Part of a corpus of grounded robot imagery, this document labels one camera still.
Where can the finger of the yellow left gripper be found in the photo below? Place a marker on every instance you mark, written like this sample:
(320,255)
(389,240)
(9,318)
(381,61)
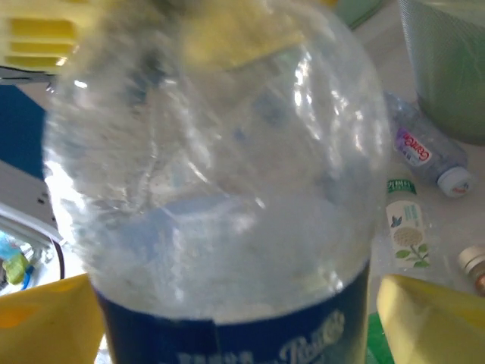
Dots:
(242,41)
(38,41)

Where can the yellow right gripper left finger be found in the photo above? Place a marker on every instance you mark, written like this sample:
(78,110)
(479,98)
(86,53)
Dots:
(45,326)

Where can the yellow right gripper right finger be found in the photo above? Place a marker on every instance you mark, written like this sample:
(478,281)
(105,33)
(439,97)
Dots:
(435,330)

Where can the brown coffee label bottle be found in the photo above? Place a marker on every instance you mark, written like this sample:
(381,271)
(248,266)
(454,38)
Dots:
(473,265)

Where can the clear bottle flower label green cap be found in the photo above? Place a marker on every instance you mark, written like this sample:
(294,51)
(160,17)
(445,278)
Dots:
(407,227)

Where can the clear crinkled bottle blue cap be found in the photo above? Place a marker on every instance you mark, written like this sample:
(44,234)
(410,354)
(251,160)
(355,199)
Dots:
(212,170)

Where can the clear bottle pink purple label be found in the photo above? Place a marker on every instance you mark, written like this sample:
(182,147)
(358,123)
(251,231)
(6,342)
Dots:
(424,148)

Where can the grey mesh waste bin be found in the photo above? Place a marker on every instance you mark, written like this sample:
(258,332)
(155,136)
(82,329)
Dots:
(451,76)

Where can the mint green carry case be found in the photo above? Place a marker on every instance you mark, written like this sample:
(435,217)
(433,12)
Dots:
(356,11)

